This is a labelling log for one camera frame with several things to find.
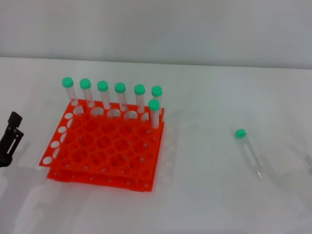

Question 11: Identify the clear test tube green cap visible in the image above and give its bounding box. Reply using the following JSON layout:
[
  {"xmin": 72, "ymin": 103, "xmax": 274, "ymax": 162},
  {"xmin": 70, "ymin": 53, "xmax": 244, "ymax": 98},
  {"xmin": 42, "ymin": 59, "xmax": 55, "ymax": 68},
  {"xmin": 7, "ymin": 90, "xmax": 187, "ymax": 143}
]
[
  {"xmin": 134, "ymin": 84, "xmax": 146, "ymax": 114},
  {"xmin": 235, "ymin": 128, "xmax": 263, "ymax": 180},
  {"xmin": 61, "ymin": 77, "xmax": 79, "ymax": 108},
  {"xmin": 114, "ymin": 82, "xmax": 129, "ymax": 112},
  {"xmin": 151, "ymin": 85, "xmax": 163, "ymax": 115},
  {"xmin": 97, "ymin": 80, "xmax": 112, "ymax": 110},
  {"xmin": 148, "ymin": 99, "xmax": 161, "ymax": 129},
  {"xmin": 79, "ymin": 78, "xmax": 96, "ymax": 108}
]

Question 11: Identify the orange plastic test tube rack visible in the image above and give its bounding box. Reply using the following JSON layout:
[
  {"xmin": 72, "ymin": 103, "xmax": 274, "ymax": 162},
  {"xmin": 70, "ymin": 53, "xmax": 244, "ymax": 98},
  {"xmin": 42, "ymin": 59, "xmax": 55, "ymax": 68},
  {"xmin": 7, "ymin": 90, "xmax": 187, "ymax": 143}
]
[{"xmin": 38, "ymin": 98, "xmax": 165, "ymax": 193}]

